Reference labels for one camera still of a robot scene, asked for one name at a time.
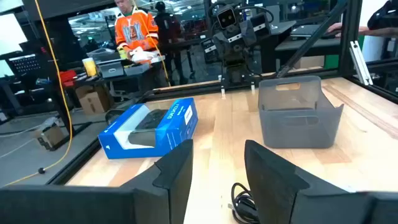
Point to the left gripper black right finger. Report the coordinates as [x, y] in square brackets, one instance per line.
[273, 189]

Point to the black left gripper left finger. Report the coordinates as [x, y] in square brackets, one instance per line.
[168, 186]

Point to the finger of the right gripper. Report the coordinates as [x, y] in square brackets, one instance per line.
[223, 45]
[248, 33]

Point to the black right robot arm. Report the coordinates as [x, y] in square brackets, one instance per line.
[233, 67]

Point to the black laptop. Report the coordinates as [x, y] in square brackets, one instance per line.
[306, 30]

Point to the dark desk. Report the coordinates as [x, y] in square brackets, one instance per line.
[308, 45]

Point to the blue game controller box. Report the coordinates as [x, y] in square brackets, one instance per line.
[174, 130]

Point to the person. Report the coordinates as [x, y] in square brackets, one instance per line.
[168, 28]
[135, 29]
[382, 18]

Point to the grey plastic bin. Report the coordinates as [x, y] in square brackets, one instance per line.
[298, 132]

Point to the large cardboard box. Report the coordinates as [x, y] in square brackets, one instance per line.
[93, 101]

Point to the small cardboard box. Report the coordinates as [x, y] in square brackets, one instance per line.
[51, 135]

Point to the yellow cup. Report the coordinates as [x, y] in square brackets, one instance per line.
[89, 67]

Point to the red tool case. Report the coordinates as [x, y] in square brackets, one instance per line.
[67, 77]

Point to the silver aluminium bracket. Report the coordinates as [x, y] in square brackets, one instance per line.
[360, 62]

